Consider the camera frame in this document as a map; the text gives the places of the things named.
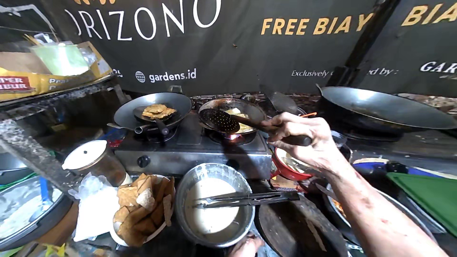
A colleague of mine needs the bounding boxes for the person's left hand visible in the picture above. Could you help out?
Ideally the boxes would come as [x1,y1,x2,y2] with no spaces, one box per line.
[227,233,265,257]

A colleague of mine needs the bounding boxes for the person's right hand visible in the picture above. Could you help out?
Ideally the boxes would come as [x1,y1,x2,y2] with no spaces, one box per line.
[262,112,343,173]

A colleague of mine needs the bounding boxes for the black perforated skimmer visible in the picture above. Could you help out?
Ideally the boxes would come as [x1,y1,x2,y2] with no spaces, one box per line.
[199,109,313,147]

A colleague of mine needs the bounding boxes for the pale yellow frying food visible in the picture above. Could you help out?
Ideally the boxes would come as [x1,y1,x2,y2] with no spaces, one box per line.
[225,108,253,133]

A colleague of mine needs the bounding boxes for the red pot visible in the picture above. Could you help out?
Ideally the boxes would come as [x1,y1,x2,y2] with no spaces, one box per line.
[271,147,314,181]

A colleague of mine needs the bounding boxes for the orange printed packet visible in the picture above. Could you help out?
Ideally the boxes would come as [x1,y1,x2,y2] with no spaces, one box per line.
[270,175,304,193]

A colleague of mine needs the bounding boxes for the knife with metal blade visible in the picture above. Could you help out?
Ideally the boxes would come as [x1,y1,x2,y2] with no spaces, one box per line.
[316,183,341,203]

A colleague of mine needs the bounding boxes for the small dark frying wok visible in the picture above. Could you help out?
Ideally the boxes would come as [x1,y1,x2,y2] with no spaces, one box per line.
[198,98,268,135]

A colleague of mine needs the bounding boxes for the metal tongs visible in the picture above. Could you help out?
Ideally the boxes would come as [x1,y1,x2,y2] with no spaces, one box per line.
[194,191,300,209]

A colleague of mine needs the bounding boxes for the blue and white container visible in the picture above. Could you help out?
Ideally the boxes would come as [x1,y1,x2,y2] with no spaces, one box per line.
[352,158,457,180]

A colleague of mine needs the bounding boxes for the orange chopped food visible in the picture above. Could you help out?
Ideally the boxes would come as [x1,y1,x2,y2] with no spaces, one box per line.
[332,198,348,219]

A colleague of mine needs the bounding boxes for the large wide grey wok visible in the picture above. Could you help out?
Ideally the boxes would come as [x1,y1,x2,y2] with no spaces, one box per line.
[316,84,457,140]

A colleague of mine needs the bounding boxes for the round wooden cutting board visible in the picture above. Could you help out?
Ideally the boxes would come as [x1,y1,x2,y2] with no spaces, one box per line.
[256,194,348,257]

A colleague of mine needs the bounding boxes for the metal two-burner gas stove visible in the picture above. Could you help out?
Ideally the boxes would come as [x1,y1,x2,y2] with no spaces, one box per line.
[114,111,273,180]

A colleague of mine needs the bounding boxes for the black printed banner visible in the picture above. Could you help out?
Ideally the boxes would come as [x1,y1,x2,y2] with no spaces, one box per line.
[46,0,457,98]

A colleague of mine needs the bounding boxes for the white liquid batter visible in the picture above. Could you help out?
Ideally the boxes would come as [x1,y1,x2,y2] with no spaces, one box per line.
[186,178,241,235]

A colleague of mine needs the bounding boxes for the metal bowl of batter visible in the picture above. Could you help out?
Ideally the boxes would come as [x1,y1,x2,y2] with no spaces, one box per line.
[174,163,256,248]

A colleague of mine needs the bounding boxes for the golden fried fritter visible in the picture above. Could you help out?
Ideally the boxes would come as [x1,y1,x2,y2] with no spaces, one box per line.
[142,104,176,120]

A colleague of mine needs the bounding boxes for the large metal basin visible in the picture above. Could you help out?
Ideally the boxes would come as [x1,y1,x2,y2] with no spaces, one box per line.
[324,183,437,257]

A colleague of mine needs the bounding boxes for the black flat ladle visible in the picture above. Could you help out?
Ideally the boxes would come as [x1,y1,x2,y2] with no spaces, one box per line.
[133,104,178,136]

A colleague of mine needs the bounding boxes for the green plastic tray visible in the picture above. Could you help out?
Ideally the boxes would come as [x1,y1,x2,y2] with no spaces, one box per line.
[387,172,457,236]

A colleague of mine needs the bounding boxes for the white bowl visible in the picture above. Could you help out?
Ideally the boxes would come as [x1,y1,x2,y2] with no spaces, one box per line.
[109,174,176,247]

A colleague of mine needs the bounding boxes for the pile of fried tofu pieces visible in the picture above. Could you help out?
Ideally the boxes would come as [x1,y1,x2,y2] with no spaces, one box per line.
[112,173,175,247]

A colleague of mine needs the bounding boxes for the red and blue plastic item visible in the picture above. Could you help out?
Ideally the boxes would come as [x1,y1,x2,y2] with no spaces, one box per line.
[99,128,126,148]

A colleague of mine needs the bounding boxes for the metal canister with white lid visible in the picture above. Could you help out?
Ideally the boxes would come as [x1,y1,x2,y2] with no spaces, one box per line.
[62,139,132,187]

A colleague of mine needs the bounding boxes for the white plastic bag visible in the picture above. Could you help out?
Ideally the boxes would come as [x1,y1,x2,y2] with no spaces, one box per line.
[68,172,120,242]

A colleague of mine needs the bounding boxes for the pale green plastic container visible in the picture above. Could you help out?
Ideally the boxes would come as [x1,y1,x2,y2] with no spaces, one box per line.
[30,42,90,76]

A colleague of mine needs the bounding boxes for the blue plastic spoon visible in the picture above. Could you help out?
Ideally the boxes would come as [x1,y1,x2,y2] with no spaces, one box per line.
[29,176,53,222]

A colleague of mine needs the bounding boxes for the yellow cardboard box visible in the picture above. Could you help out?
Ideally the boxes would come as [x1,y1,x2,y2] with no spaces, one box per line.
[0,41,113,102]

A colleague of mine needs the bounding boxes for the worn grey shelf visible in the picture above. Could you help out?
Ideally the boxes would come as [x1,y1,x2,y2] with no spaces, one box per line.
[0,74,131,195]

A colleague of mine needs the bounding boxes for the yellow green wrapper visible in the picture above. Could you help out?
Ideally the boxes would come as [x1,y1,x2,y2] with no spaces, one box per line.
[42,243,68,257]

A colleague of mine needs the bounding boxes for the large grey basin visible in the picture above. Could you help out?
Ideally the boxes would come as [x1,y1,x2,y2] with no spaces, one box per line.
[0,176,74,252]

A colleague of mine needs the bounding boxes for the silver metal pot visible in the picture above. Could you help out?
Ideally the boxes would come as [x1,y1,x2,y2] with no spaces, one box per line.
[0,152,30,185]

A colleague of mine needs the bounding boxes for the white flour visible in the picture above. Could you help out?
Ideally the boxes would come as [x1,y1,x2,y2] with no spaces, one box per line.
[0,181,63,240]

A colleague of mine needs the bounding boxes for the grey wok with tube handle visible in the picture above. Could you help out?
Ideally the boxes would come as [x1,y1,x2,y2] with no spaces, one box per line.
[107,86,193,135]

